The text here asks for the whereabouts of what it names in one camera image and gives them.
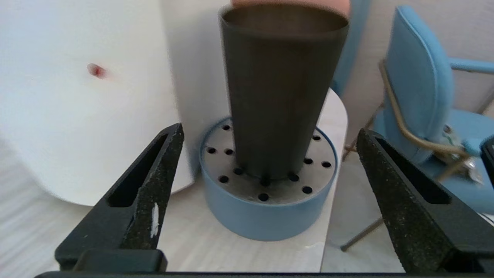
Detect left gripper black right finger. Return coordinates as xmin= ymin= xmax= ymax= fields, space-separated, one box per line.
xmin=356 ymin=128 xmax=494 ymax=273

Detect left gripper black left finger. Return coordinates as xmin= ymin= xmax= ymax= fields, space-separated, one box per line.
xmin=55 ymin=123 xmax=185 ymax=271

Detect black tapered cup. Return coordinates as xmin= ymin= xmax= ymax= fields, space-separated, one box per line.
xmin=218 ymin=3 xmax=350 ymax=182

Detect large clear water dispenser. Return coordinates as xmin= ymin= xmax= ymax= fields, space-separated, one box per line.
xmin=0 ymin=0 xmax=234 ymax=207

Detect large blue steel drip tray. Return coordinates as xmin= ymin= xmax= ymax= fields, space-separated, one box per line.
xmin=199 ymin=116 xmax=339 ymax=242

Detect pink bolster on empty bench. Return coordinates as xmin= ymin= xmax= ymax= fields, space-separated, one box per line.
xmin=231 ymin=0 xmax=352 ymax=17

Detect small wired metal gadget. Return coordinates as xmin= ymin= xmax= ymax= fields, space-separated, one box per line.
xmin=442 ymin=124 xmax=485 ymax=186

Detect blue chair with brass frame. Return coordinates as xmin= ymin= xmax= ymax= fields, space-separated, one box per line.
xmin=340 ymin=5 xmax=494 ymax=252

